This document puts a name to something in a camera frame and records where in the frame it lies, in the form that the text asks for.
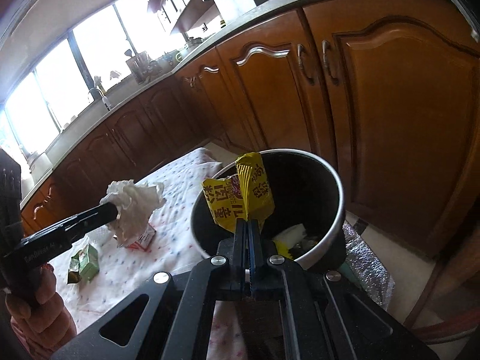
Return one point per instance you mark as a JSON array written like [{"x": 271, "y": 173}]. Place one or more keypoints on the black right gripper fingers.
[{"x": 76, "y": 227}]

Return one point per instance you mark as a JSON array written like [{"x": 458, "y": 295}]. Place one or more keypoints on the white floral tablecloth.
[{"x": 172, "y": 249}]

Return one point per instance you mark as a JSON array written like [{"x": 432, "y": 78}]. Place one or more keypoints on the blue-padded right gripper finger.
[
  {"x": 169, "y": 316},
  {"x": 326, "y": 318}
]

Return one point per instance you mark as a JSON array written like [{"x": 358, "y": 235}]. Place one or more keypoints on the black and white trash bin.
[{"x": 307, "y": 190}]

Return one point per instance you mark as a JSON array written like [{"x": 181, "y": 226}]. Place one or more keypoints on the left hand holding gripper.
[{"x": 46, "y": 328}]

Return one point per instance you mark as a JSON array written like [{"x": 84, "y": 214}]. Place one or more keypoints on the silver bubble foil sheet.
[{"x": 366, "y": 270}]

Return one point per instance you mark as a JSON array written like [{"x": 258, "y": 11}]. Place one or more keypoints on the kitchen window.
[{"x": 88, "y": 61}]

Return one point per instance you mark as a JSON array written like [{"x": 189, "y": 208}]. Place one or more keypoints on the white foam block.
[{"x": 291, "y": 236}]

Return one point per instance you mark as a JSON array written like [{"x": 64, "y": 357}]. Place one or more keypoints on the yellow snack wrapper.
[{"x": 244, "y": 195}]

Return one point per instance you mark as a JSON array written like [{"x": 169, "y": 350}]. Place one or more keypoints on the white red milk carton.
[{"x": 144, "y": 241}]

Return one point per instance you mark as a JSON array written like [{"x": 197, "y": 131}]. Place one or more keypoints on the wooden kitchen cabinets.
[{"x": 386, "y": 90}]

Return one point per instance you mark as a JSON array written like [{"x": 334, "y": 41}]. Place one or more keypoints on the chrome sink faucet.
[{"x": 101, "y": 95}]

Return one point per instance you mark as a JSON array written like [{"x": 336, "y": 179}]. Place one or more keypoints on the utensil holder on counter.
[{"x": 138, "y": 65}]

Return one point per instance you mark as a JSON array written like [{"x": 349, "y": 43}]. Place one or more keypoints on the yellow honeycomb foam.
[{"x": 283, "y": 250}]

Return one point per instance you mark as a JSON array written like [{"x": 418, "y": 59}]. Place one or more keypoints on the green small carton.
[{"x": 84, "y": 265}]

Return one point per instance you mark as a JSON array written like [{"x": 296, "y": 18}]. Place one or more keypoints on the white tissue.
[{"x": 135, "y": 204}]

